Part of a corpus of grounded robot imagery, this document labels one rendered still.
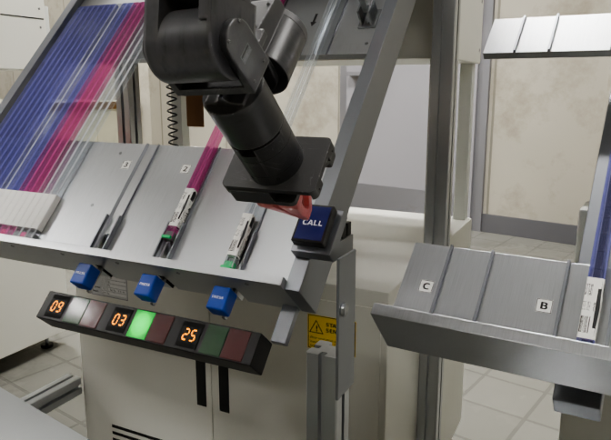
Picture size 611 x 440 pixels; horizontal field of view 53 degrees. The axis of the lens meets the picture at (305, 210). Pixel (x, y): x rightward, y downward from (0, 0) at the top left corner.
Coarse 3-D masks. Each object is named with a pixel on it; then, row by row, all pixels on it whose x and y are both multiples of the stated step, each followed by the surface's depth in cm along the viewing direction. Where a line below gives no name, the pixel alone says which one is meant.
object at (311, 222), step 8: (312, 208) 71; (320, 208) 71; (328, 208) 70; (312, 216) 70; (320, 216) 70; (328, 216) 70; (304, 224) 70; (312, 224) 70; (320, 224) 70; (296, 232) 70; (304, 232) 70; (312, 232) 69; (320, 232) 69; (320, 240) 68
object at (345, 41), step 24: (96, 0) 123; (120, 0) 120; (144, 0) 117; (288, 0) 102; (312, 0) 100; (384, 0) 94; (312, 24) 96; (336, 24) 95; (336, 48) 92; (360, 48) 90
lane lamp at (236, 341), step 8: (232, 328) 72; (232, 336) 72; (240, 336) 72; (248, 336) 71; (232, 344) 71; (240, 344) 71; (224, 352) 71; (232, 352) 71; (240, 352) 70; (240, 360) 70
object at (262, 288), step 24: (0, 240) 90; (24, 240) 88; (48, 264) 93; (72, 264) 89; (96, 264) 85; (120, 264) 82; (144, 264) 78; (168, 264) 77; (192, 264) 76; (192, 288) 81; (240, 288) 75; (264, 288) 72
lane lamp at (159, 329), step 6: (156, 318) 77; (162, 318) 77; (168, 318) 76; (174, 318) 76; (156, 324) 76; (162, 324) 76; (168, 324) 76; (150, 330) 76; (156, 330) 76; (162, 330) 76; (168, 330) 75; (150, 336) 76; (156, 336) 75; (162, 336) 75; (156, 342) 75; (162, 342) 75
